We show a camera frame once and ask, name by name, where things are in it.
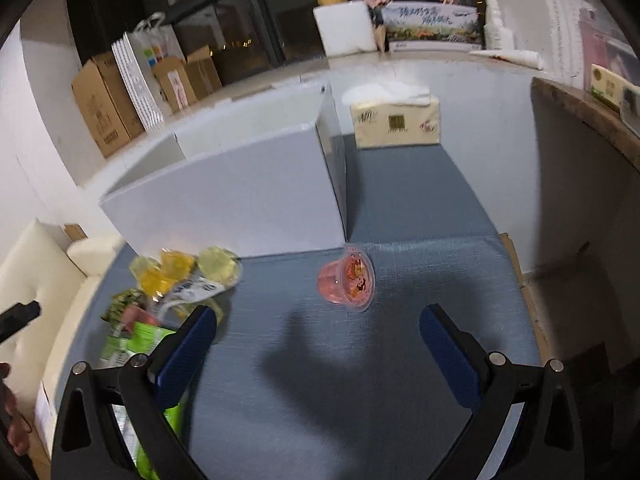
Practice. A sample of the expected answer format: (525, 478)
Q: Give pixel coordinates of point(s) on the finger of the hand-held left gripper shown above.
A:
(20, 317)

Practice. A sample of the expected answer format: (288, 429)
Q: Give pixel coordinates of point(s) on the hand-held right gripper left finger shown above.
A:
(187, 355)

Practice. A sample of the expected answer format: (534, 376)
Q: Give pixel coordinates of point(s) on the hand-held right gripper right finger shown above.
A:
(450, 360)

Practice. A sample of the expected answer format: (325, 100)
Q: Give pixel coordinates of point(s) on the dark green snack packet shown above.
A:
(125, 305)

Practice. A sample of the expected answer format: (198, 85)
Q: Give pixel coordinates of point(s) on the pale yellow jelly cup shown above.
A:
(146, 270)

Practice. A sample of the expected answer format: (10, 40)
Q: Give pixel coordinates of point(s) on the pink jelly cup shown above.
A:
(347, 280)

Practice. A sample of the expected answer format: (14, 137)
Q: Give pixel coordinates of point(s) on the white box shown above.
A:
(225, 195)

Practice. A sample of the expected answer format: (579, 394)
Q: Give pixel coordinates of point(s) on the person's left hand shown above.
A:
(12, 422)

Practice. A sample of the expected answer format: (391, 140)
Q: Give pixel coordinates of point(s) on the cream sofa cushion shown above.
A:
(35, 270)

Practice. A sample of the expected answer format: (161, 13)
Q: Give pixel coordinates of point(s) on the blue cloth cover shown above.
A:
(400, 200)

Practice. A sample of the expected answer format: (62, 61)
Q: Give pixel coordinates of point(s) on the tall cardboard box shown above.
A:
(102, 105)

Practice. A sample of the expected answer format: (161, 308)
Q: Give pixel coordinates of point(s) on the yellow tissue pack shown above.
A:
(395, 122)

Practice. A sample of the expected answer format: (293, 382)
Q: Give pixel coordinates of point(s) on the small cardboard box pink label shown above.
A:
(175, 85)

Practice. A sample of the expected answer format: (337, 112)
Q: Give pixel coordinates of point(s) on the patterned white paper bag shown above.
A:
(142, 75)

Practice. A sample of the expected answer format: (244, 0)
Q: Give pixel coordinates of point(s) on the landscape printed box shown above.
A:
(432, 25)

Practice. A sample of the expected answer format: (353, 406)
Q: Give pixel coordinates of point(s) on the white foam block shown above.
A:
(345, 27)

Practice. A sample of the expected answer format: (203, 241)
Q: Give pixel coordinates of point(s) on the small figurine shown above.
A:
(376, 17)

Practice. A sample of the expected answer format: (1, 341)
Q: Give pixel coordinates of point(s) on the black window frame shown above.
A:
(280, 15)

